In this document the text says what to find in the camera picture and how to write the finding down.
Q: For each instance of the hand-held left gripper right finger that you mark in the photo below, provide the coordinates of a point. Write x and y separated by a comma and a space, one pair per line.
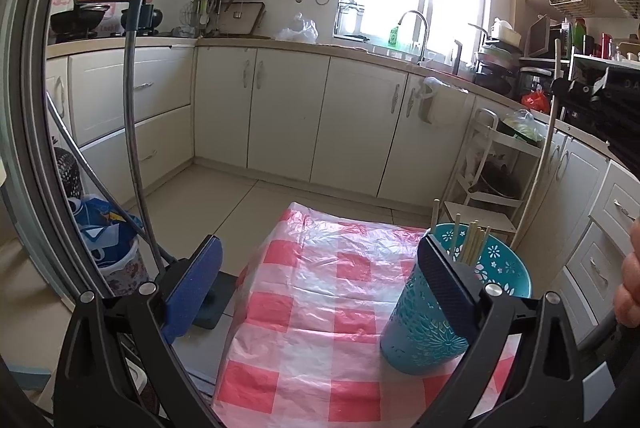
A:
447, 293

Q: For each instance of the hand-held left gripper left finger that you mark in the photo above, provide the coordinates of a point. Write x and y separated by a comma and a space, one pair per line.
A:
195, 288

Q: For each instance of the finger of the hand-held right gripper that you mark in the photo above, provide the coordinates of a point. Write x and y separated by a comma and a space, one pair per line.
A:
582, 92

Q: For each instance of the bundle of bamboo chopsticks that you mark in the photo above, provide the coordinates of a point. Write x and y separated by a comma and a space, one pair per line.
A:
475, 245

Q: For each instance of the blue cutout plastic basket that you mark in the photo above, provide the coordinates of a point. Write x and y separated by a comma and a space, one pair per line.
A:
407, 333

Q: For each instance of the person's right hand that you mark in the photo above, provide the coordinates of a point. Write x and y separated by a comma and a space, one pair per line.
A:
631, 278

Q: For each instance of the red plastic bag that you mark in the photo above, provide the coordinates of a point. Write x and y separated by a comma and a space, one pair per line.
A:
536, 101

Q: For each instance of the red thermos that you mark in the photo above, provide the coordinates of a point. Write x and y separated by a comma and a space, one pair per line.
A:
606, 44

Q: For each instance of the bagged green vegetables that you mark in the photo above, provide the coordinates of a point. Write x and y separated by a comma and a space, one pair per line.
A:
522, 126

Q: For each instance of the small dark appliance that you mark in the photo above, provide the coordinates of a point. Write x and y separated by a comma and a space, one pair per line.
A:
540, 36

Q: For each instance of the floral waste bin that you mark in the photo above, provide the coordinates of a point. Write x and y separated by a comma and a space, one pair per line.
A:
125, 273

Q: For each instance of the white storage rack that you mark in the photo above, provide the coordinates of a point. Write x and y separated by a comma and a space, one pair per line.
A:
480, 213

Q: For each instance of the stacked steel pots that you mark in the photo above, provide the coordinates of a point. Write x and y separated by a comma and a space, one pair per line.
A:
495, 68

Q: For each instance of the cream side base cabinets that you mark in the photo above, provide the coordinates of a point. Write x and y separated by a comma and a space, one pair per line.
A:
600, 218

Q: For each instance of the blue white bag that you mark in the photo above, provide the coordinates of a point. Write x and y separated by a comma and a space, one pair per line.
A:
100, 228

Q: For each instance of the dark pan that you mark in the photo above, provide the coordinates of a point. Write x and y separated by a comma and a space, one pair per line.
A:
500, 180

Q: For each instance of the red white checked tablecloth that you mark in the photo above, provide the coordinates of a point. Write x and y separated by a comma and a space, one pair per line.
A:
320, 298

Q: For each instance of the white hanging bag holder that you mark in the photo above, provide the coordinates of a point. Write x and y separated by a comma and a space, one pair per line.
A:
435, 103

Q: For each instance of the thin metal rod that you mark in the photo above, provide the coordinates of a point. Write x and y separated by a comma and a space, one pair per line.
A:
85, 163

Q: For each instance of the chrome faucet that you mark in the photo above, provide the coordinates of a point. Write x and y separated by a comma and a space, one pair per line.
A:
424, 28

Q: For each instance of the black mesh bin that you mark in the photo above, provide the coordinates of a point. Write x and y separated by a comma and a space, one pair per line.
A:
67, 171

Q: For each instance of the gooseneck holder stand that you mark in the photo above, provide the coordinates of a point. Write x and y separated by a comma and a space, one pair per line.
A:
131, 108

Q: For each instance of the green bottle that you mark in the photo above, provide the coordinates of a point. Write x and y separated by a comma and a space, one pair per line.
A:
395, 37

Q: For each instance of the cream door base cabinets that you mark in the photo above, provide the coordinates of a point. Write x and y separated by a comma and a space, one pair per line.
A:
350, 118

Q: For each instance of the cream drawer cabinet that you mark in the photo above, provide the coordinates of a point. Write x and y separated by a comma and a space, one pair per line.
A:
110, 98

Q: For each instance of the beige kitchen countertop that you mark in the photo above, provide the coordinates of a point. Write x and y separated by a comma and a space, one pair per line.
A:
225, 42

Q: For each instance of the black cooking pot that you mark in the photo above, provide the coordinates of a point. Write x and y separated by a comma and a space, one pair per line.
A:
150, 21

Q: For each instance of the dark cutting board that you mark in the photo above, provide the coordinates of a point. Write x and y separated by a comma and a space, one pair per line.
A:
242, 18

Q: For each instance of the white plastic bag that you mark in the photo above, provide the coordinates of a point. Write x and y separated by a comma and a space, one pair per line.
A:
297, 31

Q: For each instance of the black wok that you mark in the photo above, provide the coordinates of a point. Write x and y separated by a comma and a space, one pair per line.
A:
75, 21

